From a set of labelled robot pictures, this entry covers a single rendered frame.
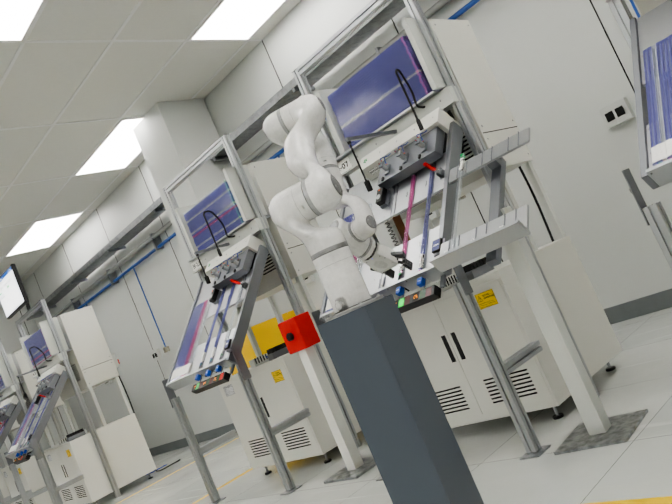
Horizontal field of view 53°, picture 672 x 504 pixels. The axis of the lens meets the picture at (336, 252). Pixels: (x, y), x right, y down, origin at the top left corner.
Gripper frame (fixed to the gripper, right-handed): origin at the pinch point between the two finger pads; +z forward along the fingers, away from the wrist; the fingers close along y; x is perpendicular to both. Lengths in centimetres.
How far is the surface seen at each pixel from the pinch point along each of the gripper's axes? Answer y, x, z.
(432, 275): 3.8, 2.3, 11.8
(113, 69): -249, 224, -87
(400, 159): -14, 63, 4
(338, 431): -95, -26, 55
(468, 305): 13.2, -8.7, 21.3
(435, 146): 6, 58, 5
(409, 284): -7.5, 2.3, 11.3
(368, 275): -31.8, 14.7, 10.2
